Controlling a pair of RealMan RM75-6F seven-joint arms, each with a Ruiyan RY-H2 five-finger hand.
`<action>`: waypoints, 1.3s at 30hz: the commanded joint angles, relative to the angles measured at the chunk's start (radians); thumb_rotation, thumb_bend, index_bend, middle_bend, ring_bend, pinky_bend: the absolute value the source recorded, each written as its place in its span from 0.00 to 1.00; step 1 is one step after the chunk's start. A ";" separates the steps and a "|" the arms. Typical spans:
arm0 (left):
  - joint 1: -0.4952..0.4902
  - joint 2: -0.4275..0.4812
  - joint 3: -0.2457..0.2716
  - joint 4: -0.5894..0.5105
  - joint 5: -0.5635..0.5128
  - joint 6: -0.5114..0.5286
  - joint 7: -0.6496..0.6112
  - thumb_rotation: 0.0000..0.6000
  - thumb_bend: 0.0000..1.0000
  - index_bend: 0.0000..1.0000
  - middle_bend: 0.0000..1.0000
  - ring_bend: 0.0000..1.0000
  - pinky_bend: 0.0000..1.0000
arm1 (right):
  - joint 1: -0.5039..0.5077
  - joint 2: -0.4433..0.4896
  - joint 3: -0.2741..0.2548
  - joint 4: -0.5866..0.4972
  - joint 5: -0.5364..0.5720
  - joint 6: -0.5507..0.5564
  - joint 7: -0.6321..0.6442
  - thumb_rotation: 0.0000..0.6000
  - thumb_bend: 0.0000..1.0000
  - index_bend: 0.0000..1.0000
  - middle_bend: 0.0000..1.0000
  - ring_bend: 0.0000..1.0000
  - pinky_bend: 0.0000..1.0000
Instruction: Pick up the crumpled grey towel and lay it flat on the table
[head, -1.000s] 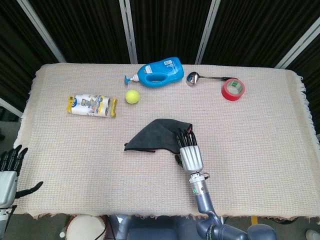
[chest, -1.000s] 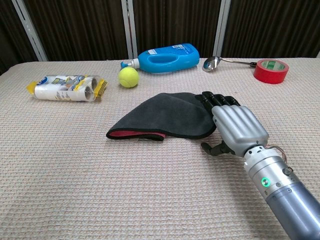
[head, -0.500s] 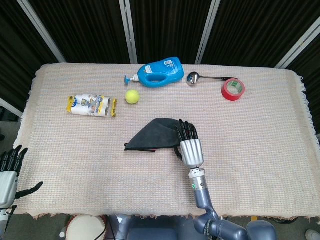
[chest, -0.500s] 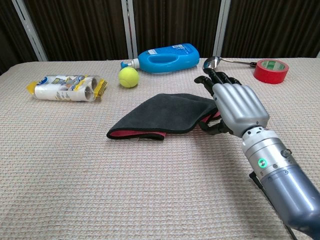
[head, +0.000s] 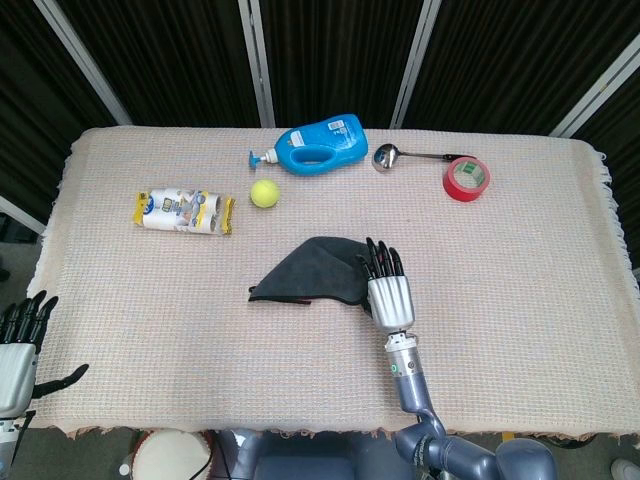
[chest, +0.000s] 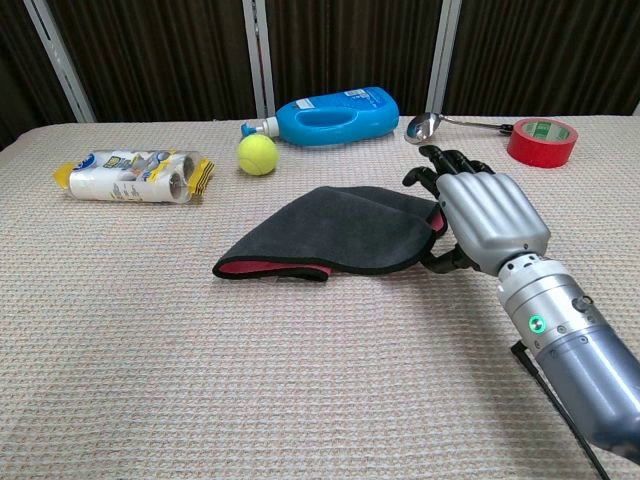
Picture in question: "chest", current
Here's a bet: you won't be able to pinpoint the metal ladle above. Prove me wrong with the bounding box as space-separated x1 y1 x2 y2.
403 111 516 146

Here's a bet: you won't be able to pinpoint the white rolls in plastic pack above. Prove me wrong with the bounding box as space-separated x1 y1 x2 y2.
53 149 217 205

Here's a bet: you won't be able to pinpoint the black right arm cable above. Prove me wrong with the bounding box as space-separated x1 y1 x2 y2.
509 341 614 480

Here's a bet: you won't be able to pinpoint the grey and red cloth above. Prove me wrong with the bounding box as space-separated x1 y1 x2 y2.
211 185 449 282

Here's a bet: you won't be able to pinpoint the yellow tennis ball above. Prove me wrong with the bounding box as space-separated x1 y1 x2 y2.
237 133 279 176

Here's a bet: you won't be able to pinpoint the blue detergent pump bottle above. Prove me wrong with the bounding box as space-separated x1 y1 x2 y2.
240 85 402 148

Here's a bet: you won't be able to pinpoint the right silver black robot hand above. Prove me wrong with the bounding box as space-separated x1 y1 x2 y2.
402 144 552 277

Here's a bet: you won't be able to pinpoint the red tape roll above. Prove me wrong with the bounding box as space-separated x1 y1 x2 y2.
506 118 580 169

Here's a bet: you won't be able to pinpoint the white metal partition post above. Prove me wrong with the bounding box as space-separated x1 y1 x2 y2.
241 0 277 120
23 0 97 124
424 0 462 117

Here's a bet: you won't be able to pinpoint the beige woven tablecloth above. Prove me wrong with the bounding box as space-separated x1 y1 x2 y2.
0 115 640 480

